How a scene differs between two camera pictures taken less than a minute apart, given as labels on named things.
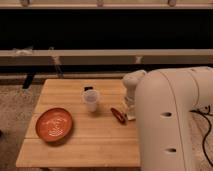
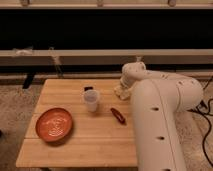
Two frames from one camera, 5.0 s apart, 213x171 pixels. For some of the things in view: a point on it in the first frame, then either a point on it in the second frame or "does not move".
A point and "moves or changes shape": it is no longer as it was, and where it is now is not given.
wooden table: [97, 138] does not move
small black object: [87, 88] does not move
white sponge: [131, 110] moves or changes shape
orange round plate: [54, 124] does not move
